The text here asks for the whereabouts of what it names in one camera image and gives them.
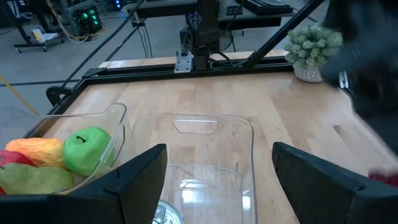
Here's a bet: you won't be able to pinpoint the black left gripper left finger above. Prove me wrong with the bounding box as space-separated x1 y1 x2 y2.
0 143 169 224

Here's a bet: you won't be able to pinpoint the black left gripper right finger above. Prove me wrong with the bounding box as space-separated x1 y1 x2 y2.
272 142 398 224

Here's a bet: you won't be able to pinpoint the green toy apple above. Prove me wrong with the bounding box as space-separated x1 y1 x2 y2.
62 126 116 177

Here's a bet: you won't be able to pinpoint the dark red toy grapes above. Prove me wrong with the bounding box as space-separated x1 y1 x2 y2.
368 169 398 188

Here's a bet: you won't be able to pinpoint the toy orange fruit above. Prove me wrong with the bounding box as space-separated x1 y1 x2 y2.
5 138 67 170

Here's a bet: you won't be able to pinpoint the red toy pepper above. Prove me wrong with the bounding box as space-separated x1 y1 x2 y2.
0 149 35 167

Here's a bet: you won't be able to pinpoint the green toy pear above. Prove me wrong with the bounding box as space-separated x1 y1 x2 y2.
0 162 75 196

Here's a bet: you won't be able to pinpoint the potted green plant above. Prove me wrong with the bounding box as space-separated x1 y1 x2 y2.
284 23 344 84

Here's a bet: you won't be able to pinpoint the clear plastic fruit bin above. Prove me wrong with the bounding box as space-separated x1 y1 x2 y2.
24 101 133 195

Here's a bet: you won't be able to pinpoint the clear plastic can bin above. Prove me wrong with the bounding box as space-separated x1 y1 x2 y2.
130 112 259 224

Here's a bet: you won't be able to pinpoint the black keyboard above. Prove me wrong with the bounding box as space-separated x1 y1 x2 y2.
235 0 294 16

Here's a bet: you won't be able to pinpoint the black rolling stand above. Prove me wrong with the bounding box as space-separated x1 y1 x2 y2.
0 0 66 54

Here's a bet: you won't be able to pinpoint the paper sheets on stand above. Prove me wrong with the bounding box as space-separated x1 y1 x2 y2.
30 27 59 43

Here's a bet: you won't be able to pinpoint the computer tower with green lights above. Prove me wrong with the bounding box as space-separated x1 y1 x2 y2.
66 0 103 35

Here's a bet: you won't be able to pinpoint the black desk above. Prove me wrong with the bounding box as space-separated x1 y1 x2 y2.
124 0 295 31

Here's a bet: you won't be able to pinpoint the yellow floor cable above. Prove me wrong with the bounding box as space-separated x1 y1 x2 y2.
0 76 40 116
45 0 108 44

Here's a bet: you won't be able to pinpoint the black aluminium table frame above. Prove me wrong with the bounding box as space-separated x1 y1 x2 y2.
24 0 354 147

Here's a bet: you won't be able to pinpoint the black floor cable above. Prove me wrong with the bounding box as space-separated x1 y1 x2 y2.
60 0 147 91

